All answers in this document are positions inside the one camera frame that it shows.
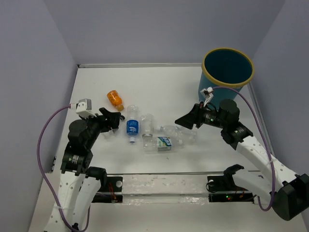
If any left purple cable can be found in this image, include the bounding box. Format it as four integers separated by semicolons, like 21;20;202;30
36;103;91;230

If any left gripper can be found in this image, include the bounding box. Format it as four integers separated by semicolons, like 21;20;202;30
80;107;121;148

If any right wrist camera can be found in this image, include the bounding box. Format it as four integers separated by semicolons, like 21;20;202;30
200;87;213;106

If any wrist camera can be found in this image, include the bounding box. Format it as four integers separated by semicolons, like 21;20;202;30
76;99;96;118
200;87;213;106

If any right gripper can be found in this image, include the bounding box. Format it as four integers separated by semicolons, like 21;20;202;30
174;101;226;130

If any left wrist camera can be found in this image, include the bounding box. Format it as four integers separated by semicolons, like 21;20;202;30
76;99;96;118

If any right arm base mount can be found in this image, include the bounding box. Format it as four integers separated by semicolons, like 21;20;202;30
205;164;256;203

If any orange plastic bottle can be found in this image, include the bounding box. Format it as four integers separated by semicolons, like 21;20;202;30
107;90;124;112

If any blue label plastic bottle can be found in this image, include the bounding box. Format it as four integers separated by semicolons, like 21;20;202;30
126;105;140;144

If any green label plastic bottle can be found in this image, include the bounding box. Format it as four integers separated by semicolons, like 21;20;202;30
142;136;184;153

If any clear plastic jar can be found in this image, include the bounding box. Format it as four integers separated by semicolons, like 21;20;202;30
140;114;154;137

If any blue bin yellow rim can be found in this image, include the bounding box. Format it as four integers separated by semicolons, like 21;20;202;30
198;47;254;106

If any clear crumpled plastic bottle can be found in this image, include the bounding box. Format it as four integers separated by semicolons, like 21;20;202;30
156;125;197;145

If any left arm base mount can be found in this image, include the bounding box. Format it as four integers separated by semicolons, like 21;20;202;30
86;167;123;203

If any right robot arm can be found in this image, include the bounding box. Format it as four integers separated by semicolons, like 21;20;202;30
175;99;309;221

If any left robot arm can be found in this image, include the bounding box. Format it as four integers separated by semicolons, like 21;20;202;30
44;103;125;232

